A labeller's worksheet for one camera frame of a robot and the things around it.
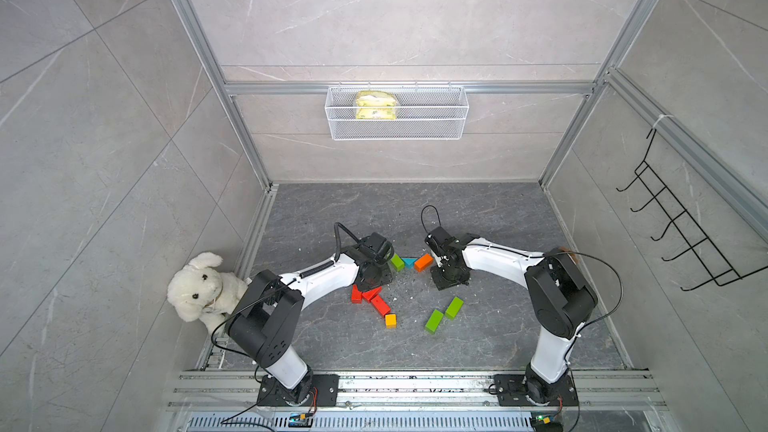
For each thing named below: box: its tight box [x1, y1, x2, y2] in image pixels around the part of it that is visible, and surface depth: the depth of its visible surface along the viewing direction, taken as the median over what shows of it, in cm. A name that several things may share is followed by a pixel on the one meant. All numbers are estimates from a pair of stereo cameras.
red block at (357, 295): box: [352, 284, 363, 304], surface depth 90 cm
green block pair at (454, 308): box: [445, 296, 464, 321], surface depth 87 cm
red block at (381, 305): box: [371, 295, 391, 316], surface depth 89 cm
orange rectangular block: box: [414, 253, 434, 273], surface depth 96 cm
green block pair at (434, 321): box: [425, 309, 444, 335], surface depth 84 cm
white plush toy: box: [167, 252, 249, 333], surface depth 75 cm
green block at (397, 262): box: [390, 252, 405, 272], surface depth 97 cm
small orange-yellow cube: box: [385, 314, 397, 329], surface depth 85 cm
